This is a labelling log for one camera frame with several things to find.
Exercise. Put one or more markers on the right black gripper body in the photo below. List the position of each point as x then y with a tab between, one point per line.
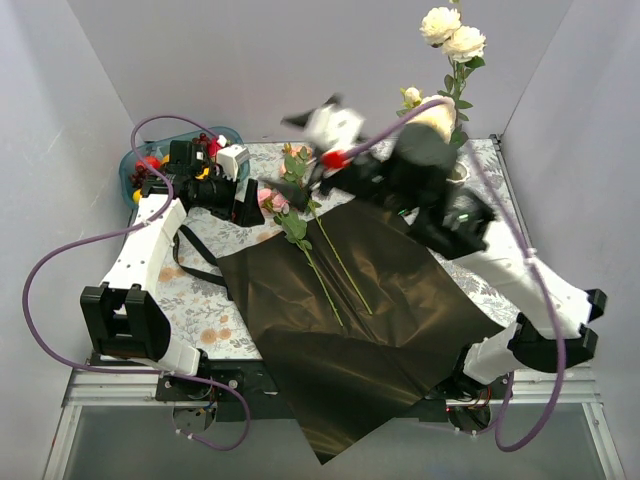
321	176

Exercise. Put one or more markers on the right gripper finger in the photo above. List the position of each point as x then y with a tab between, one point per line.
301	120
291	194

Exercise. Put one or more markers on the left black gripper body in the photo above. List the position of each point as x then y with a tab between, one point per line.
239	206

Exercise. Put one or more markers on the pink double rose stem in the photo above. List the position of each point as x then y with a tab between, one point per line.
295	229

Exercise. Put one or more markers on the peach rose stem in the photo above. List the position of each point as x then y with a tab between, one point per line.
293	170

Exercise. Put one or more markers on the white rose stem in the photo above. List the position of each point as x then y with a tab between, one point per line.
442	118

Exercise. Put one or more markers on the black paper cone wrapper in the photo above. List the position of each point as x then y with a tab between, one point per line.
343	383

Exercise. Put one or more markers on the cream bud flower stem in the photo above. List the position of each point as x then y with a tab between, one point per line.
463	46

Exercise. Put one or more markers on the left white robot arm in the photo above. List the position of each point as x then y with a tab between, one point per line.
122	315

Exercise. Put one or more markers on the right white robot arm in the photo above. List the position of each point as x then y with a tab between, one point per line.
551	332

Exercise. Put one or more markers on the white ceramic vase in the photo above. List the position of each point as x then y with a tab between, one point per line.
459	175

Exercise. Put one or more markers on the pink dragon fruit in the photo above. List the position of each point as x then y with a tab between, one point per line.
213	148

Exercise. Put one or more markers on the teal plastic fruit basket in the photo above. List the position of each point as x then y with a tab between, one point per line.
230	134

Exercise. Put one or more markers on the red apple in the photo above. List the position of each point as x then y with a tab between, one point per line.
149	161

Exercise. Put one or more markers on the dark red grapes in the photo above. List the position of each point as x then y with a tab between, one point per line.
133	179

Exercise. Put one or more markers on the floral table mat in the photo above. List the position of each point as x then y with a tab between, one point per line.
201	314

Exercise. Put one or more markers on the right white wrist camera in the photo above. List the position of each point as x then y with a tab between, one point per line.
333	128

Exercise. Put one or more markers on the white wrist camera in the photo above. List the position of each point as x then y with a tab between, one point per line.
333	128
235	161

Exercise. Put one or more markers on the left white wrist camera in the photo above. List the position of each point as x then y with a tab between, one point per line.
235	161

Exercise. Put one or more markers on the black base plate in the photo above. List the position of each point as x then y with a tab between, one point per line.
251	379

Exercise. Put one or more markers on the aluminium rail frame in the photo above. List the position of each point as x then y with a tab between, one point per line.
112	427

